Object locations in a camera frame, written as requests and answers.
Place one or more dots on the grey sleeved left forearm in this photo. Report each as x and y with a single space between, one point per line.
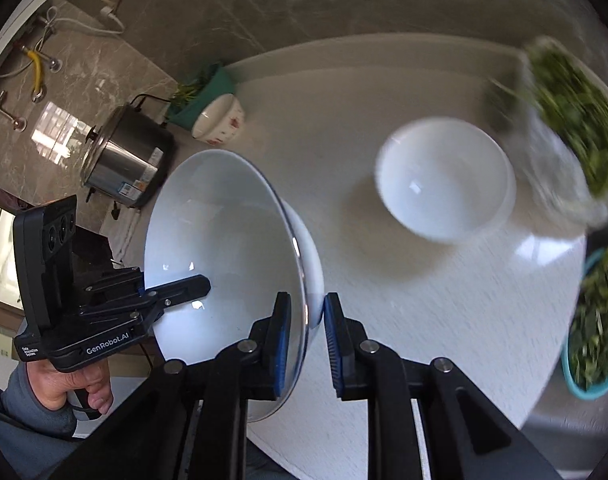
33 440

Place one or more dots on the teal basket of greens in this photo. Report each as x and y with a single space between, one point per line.
584 356

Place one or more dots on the stainless steel sink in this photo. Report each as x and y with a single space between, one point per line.
571 433

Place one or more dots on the green bowl of vegetables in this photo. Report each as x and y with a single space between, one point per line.
189 100

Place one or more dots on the small white bowl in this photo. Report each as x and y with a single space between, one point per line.
445 180

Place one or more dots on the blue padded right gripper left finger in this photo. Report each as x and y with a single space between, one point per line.
279 341

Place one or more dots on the plastic bag of greens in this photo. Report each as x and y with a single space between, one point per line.
557 133

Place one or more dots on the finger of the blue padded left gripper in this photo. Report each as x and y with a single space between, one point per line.
177 292

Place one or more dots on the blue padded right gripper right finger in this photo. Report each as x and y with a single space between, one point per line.
340 347

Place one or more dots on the stainless steel rice cooker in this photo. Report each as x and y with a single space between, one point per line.
128 157

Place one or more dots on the large white shallow bowl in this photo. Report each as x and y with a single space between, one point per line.
217 215

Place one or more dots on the person's left hand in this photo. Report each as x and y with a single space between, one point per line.
51 387

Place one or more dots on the white bowl with red flowers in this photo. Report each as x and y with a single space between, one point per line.
220 122

